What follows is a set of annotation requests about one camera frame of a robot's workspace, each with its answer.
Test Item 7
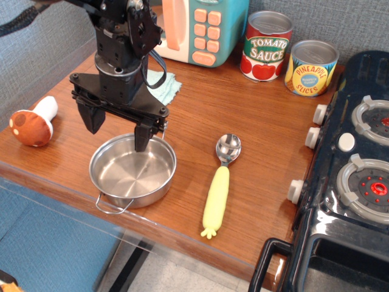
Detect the black toy stove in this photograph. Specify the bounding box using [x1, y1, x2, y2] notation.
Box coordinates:
[249, 50, 388, 291]

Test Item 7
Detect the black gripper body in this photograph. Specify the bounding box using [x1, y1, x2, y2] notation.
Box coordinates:
[69, 59, 169, 132]

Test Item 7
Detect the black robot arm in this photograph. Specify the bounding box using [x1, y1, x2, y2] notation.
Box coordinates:
[70, 1, 169, 152]

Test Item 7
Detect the black braided cable sleeve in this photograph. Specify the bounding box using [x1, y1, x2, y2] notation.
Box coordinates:
[0, 2, 49, 38]

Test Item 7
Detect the stainless steel pot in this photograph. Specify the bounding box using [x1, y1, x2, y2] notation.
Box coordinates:
[89, 134, 177, 215]

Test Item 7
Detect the brown plush mushroom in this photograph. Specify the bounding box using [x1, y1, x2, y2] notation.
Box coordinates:
[9, 96, 58, 147]

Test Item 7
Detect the orange object bottom left corner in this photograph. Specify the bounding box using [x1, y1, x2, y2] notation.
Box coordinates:
[0, 270, 24, 292]

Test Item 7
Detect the pineapple slices can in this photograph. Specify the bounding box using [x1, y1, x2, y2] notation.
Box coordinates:
[284, 40, 339, 97]

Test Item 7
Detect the light blue folded cloth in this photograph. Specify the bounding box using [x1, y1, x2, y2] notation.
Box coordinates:
[147, 69, 182, 106]

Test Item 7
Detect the spoon with yellow handle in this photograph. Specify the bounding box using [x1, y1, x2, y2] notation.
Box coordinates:
[201, 133, 241, 239]

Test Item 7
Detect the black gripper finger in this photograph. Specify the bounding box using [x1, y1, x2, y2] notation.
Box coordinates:
[134, 123, 158, 152]
[77, 102, 106, 134]

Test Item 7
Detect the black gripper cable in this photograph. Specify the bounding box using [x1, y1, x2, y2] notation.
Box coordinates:
[141, 48, 168, 90]

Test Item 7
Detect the toy microwave teal and cream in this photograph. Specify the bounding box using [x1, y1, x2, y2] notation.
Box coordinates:
[150, 0, 249, 68]

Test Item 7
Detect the tomato sauce can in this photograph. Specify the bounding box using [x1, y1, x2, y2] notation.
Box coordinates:
[240, 10, 293, 82]

